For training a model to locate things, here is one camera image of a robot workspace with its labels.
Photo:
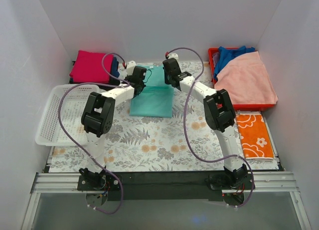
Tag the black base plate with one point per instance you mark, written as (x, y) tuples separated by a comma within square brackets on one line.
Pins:
[(180, 185)]

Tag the white plastic basket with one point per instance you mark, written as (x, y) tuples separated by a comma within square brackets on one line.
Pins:
[(49, 132)]

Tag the floral table mat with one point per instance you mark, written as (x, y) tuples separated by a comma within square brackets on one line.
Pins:
[(183, 142)]

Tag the blue folded t shirt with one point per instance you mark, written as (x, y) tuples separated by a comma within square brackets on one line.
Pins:
[(114, 69)]

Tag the pink towel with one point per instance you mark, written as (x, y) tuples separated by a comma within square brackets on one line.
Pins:
[(246, 80)]

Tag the teal t shirt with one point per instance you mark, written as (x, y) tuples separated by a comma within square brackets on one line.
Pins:
[(156, 99)]

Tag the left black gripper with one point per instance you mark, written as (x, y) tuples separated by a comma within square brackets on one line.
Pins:
[(137, 85)]

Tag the black folded t shirt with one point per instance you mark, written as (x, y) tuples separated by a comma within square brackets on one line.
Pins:
[(112, 81)]

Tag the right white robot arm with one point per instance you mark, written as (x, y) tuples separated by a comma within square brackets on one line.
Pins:
[(219, 115)]

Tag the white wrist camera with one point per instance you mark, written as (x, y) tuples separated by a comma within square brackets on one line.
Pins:
[(172, 55), (129, 65)]

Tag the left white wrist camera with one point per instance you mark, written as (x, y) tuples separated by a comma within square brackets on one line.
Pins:
[(129, 65)]

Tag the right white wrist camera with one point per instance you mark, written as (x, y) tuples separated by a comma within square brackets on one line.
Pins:
[(172, 55)]

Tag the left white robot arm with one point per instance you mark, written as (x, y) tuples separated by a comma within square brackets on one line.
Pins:
[(97, 120)]

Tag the orange floral towel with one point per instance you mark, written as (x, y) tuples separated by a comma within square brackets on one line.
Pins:
[(254, 137)]

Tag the red plastic tray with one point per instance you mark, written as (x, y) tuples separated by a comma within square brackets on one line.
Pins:
[(213, 56)]

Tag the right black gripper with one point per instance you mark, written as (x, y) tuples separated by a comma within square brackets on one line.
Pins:
[(173, 81)]

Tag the magenta folded t shirt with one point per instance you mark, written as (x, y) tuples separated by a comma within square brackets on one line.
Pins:
[(88, 68)]

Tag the blue crumpled t shirt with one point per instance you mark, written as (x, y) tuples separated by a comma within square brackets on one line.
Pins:
[(226, 55)]

